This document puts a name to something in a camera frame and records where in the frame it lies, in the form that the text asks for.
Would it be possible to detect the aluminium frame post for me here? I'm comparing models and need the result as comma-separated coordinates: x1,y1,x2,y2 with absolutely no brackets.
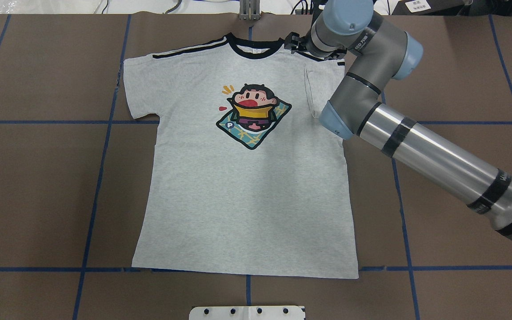
238,0,261,21

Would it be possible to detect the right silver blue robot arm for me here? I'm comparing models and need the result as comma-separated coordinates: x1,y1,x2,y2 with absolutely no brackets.
284,0,512,240

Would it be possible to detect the white camera mast base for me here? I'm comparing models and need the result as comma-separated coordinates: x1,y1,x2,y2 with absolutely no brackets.
188,305,306,320

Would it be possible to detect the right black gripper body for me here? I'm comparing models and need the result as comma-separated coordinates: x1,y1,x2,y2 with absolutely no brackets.
284,32,347,60

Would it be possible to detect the grey cartoon print t-shirt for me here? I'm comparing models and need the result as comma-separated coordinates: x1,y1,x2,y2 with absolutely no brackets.
122,34,358,279

